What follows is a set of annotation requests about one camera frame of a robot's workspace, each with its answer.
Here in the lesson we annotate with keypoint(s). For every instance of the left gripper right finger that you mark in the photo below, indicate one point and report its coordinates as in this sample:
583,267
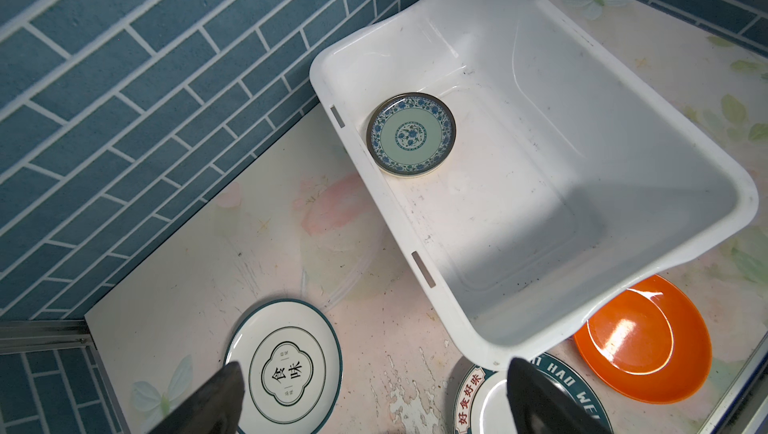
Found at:
537,406

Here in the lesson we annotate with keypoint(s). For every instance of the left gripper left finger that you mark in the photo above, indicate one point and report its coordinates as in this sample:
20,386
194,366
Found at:
215,407

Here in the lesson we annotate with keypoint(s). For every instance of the blue-green patterned plate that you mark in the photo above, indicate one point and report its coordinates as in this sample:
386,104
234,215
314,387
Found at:
411,134

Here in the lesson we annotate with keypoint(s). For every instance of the white plastic bin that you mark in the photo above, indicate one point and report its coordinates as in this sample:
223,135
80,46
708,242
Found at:
570,179

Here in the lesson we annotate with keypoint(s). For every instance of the right green-rimmed lettered plate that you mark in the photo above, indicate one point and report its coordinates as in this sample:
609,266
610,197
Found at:
481,405

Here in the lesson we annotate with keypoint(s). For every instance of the white plate thin dark rim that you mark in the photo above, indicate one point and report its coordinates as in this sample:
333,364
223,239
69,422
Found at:
292,365

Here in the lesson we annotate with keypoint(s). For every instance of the orange plate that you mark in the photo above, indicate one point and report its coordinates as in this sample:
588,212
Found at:
650,343

